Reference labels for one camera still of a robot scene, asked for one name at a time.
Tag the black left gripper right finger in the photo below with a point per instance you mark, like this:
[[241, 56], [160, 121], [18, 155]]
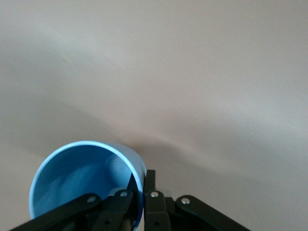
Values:
[[168, 214]]

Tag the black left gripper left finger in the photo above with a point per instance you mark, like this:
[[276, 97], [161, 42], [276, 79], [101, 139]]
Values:
[[96, 211]]

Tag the light blue plastic cup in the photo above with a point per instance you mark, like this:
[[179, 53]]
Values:
[[72, 173]]

